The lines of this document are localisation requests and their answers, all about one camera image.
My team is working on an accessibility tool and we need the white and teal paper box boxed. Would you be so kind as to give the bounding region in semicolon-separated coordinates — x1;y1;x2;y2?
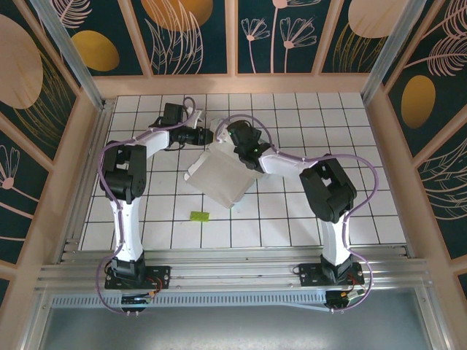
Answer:
182;117;264;211

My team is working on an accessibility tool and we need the grey slotted cable duct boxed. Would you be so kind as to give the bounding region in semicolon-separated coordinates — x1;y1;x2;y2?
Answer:
49;290;331;308

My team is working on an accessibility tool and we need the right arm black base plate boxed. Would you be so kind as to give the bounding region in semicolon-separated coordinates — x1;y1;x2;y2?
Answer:
298;262;365;287

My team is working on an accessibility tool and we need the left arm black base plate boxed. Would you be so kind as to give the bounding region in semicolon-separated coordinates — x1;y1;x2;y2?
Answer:
104;265;172;291

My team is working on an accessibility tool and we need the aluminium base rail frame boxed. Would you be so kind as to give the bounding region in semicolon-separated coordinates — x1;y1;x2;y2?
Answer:
34;244;435;292

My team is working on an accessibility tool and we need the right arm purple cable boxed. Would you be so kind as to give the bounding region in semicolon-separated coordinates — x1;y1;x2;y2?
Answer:
215;114;379;314

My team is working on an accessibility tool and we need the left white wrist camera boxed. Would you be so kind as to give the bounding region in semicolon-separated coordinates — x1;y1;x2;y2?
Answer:
188;109;207;127

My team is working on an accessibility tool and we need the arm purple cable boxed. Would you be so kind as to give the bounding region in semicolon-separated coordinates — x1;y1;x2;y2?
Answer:
215;114;379;314
95;96;201;314

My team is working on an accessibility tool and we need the aluminium corner post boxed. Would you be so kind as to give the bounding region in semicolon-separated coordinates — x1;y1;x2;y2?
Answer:
360;0;426;101
28;0;109;110

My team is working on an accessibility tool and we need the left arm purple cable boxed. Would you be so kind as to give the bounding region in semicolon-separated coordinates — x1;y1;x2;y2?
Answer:
95;96;201;314

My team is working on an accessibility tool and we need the grey metal panel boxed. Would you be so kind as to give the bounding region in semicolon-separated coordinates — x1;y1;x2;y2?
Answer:
38;305;431;350

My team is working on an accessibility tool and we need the aluminium table edge rail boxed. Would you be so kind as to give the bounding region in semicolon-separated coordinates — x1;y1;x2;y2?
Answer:
54;98;117;264

